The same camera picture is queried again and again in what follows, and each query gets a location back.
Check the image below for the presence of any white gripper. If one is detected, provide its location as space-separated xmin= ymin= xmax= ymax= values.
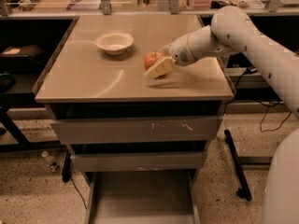
xmin=145 ymin=35 xmax=198 ymax=79

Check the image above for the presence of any red apple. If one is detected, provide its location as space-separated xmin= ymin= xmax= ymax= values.
xmin=144 ymin=51 xmax=164 ymax=70

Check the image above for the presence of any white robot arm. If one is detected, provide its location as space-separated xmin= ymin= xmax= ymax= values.
xmin=146 ymin=6 xmax=299 ymax=224

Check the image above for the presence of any top grey drawer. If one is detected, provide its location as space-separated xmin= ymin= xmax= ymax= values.
xmin=50 ymin=116 xmax=222 ymax=145

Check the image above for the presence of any grey drawer cabinet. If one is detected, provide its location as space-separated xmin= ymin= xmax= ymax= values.
xmin=33 ymin=13 xmax=236 ymax=181

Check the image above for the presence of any middle grey drawer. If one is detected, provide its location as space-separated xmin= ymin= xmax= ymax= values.
xmin=71 ymin=151 xmax=207 ymax=172

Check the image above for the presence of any bottom open grey drawer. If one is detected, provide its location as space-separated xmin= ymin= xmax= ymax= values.
xmin=84 ymin=170 xmax=201 ymax=224

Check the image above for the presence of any white paper bowl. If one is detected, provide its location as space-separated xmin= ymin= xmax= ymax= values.
xmin=94 ymin=31 xmax=134 ymax=56

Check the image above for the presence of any clear plastic bottle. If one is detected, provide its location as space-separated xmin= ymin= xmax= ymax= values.
xmin=41 ymin=151 xmax=60 ymax=173

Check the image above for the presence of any thin black cable right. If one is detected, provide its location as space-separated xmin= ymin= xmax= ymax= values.
xmin=254 ymin=98 xmax=293 ymax=133

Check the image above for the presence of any black floor cable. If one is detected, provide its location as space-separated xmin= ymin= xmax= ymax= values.
xmin=70 ymin=176 xmax=89 ymax=211

